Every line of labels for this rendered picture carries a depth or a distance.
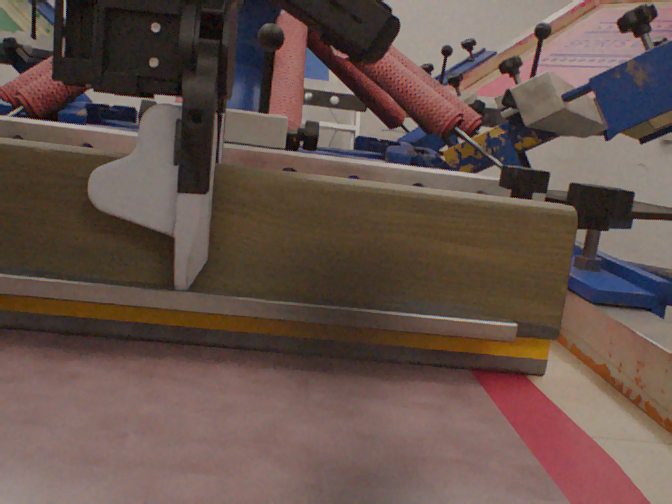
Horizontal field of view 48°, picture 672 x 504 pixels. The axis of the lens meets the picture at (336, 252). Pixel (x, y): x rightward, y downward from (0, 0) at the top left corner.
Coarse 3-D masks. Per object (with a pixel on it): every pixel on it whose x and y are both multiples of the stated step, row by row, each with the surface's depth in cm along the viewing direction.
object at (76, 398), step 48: (0, 336) 39; (48, 336) 40; (96, 336) 40; (0, 384) 33; (48, 384) 33; (96, 384) 34; (144, 384) 35; (0, 432) 28; (48, 432) 29; (96, 432) 29; (0, 480) 25; (48, 480) 25; (96, 480) 26
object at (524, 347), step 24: (48, 312) 40; (72, 312) 40; (96, 312) 40; (120, 312) 40; (144, 312) 40; (168, 312) 40; (312, 336) 41; (336, 336) 42; (360, 336) 42; (384, 336) 42; (408, 336) 42; (432, 336) 42
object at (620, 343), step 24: (576, 312) 49; (600, 312) 46; (624, 312) 46; (648, 312) 47; (576, 336) 49; (600, 336) 46; (624, 336) 43; (648, 336) 41; (600, 360) 45; (624, 360) 42; (648, 360) 40; (624, 384) 42; (648, 384) 40; (648, 408) 39
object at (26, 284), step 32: (0, 288) 37; (32, 288) 37; (64, 288) 37; (96, 288) 37; (128, 288) 38; (160, 288) 38; (192, 288) 39; (288, 320) 39; (320, 320) 39; (352, 320) 39; (384, 320) 39; (416, 320) 40; (448, 320) 40; (480, 320) 40
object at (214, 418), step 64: (192, 384) 35; (256, 384) 37; (320, 384) 38; (384, 384) 39; (448, 384) 40; (512, 384) 41; (128, 448) 28; (192, 448) 29; (256, 448) 30; (320, 448) 30; (384, 448) 31; (448, 448) 32; (512, 448) 33; (576, 448) 34
